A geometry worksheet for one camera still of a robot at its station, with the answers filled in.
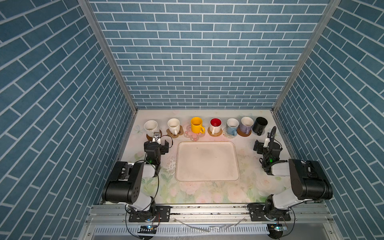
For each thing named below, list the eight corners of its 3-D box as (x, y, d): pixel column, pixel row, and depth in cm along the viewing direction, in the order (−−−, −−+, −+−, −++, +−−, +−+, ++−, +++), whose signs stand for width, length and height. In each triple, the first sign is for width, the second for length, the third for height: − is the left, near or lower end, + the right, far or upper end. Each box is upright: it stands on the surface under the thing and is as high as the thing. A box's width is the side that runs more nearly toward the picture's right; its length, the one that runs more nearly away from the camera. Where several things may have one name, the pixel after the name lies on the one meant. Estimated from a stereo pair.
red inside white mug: (210, 136, 106) (210, 129, 100) (209, 124, 113) (210, 117, 107) (221, 136, 106) (223, 129, 100) (220, 124, 113) (221, 117, 107)
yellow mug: (193, 136, 105) (192, 129, 99) (190, 125, 112) (189, 117, 105) (204, 134, 107) (204, 126, 100) (200, 123, 113) (200, 115, 107)
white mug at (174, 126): (168, 139, 104) (166, 130, 96) (170, 127, 111) (168, 118, 103) (179, 139, 104) (178, 130, 96) (180, 127, 111) (179, 118, 103)
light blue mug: (226, 139, 104) (228, 130, 97) (224, 126, 112) (226, 118, 104) (237, 139, 105) (240, 130, 97) (235, 126, 112) (238, 118, 104)
